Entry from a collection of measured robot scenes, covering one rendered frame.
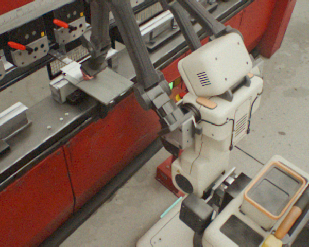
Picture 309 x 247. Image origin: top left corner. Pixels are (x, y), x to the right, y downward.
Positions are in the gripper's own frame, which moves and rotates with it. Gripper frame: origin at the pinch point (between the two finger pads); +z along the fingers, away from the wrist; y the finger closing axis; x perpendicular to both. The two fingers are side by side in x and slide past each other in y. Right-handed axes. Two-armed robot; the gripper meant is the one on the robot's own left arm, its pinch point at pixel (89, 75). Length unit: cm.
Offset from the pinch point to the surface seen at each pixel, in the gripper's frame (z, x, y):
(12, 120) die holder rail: 8.4, -4.1, 36.5
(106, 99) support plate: -6.1, 14.5, 5.0
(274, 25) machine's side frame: 58, 37, -216
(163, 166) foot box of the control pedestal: 71, 58, -37
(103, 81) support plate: -1.7, 6.2, -2.5
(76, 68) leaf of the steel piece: 5.0, -7.4, -0.4
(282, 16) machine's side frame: 46, 36, -216
